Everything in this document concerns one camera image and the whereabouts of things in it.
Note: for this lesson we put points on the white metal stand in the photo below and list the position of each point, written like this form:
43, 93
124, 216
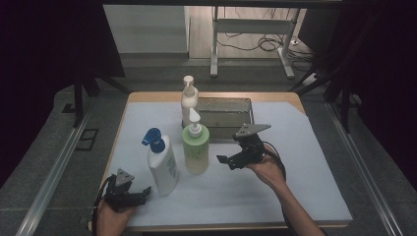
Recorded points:
252, 26

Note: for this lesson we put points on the white bottle with blue pump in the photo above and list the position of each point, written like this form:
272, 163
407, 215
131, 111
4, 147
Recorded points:
162, 170

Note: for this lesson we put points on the wooden table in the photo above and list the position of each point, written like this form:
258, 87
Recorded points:
157, 97

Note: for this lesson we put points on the pale blue table mat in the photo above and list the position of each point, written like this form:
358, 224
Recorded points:
295, 170

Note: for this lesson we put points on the aluminium floor rail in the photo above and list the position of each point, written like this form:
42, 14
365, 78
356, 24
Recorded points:
49, 183
367, 173

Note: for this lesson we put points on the white board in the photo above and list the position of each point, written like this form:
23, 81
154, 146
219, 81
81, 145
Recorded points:
146, 29

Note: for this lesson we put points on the person's left hand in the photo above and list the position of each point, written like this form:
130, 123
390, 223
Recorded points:
111, 221

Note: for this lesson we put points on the grey metal tray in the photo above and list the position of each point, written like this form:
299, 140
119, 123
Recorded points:
226, 114

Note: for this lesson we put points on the white power strip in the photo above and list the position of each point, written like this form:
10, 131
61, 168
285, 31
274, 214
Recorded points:
310, 80

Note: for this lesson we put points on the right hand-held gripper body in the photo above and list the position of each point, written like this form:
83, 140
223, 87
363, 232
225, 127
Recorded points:
249, 147

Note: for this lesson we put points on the dark curtain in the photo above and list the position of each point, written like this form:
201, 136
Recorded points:
387, 82
36, 65

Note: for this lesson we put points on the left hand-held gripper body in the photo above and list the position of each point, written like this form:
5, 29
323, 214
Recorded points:
119, 193

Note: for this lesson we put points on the cream pump bottle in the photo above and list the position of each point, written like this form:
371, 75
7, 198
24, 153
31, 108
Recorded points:
189, 105

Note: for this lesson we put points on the black tripod stand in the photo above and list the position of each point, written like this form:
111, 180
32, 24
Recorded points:
78, 98
344, 98

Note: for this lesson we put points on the green pump bottle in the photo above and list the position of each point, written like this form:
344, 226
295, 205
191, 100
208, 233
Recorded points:
196, 154

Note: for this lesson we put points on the person's right hand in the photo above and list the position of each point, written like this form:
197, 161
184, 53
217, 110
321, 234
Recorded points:
268, 170

